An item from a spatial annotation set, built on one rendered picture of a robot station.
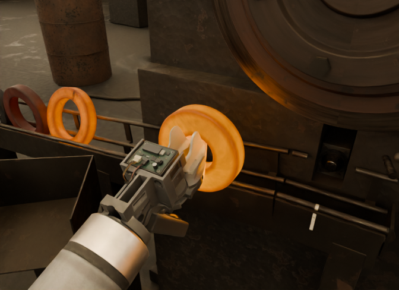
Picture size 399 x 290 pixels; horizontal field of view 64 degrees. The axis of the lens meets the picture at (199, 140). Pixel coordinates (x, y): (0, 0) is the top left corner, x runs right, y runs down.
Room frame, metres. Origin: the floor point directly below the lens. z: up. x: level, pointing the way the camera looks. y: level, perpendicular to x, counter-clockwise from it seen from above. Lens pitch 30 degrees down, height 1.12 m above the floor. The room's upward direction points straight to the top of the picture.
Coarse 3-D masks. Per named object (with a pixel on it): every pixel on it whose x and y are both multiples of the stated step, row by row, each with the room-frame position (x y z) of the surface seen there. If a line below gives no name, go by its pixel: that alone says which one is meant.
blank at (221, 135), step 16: (176, 112) 0.48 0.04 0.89; (192, 112) 0.46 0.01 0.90; (208, 112) 0.46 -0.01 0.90; (160, 128) 0.49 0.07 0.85; (192, 128) 0.46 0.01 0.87; (208, 128) 0.45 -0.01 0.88; (224, 128) 0.44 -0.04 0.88; (160, 144) 0.49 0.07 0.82; (208, 144) 0.44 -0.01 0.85; (224, 144) 0.43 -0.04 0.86; (240, 144) 0.44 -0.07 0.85; (224, 160) 0.43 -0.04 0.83; (240, 160) 0.43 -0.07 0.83; (208, 176) 0.44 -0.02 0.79; (224, 176) 0.43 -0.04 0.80
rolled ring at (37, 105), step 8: (8, 88) 0.93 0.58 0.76; (16, 88) 0.92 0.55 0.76; (24, 88) 0.92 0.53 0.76; (8, 96) 0.94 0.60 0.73; (16, 96) 0.92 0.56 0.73; (24, 96) 0.90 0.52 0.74; (32, 96) 0.90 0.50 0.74; (8, 104) 0.95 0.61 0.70; (16, 104) 0.97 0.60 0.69; (32, 104) 0.89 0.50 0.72; (40, 104) 0.90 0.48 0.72; (8, 112) 0.95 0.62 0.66; (16, 112) 0.96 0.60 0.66; (40, 112) 0.88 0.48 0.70; (16, 120) 0.95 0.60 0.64; (24, 120) 0.96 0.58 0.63; (40, 120) 0.88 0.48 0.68; (24, 128) 0.93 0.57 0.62; (32, 128) 0.94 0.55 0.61; (40, 128) 0.88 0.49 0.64; (48, 128) 0.89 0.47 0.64
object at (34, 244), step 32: (0, 160) 0.59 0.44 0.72; (32, 160) 0.60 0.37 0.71; (64, 160) 0.60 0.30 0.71; (0, 192) 0.59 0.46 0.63; (32, 192) 0.60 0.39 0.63; (64, 192) 0.60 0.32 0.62; (96, 192) 0.58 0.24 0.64; (0, 224) 0.53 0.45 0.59; (32, 224) 0.52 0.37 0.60; (64, 224) 0.51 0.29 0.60; (0, 256) 0.44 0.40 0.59; (32, 256) 0.43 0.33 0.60
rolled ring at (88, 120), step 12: (60, 96) 0.88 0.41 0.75; (72, 96) 0.86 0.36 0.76; (84, 96) 0.85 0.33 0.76; (48, 108) 0.89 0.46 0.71; (60, 108) 0.90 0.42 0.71; (84, 108) 0.82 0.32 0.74; (48, 120) 0.88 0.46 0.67; (60, 120) 0.89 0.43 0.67; (84, 120) 0.81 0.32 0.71; (96, 120) 0.83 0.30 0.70; (60, 132) 0.86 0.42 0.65; (84, 132) 0.80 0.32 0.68
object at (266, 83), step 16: (224, 0) 0.55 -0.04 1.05; (224, 16) 0.55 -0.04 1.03; (224, 32) 0.54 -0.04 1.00; (240, 48) 0.53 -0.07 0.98; (240, 64) 0.53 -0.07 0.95; (256, 64) 0.52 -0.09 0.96; (256, 80) 0.51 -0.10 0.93; (272, 80) 0.50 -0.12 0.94; (272, 96) 0.50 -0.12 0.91; (288, 96) 0.49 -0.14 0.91; (304, 112) 0.47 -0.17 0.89; (320, 112) 0.46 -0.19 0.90; (336, 112) 0.45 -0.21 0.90; (352, 112) 0.44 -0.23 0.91; (352, 128) 0.43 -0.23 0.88; (368, 128) 0.42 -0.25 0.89; (384, 128) 0.41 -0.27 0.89
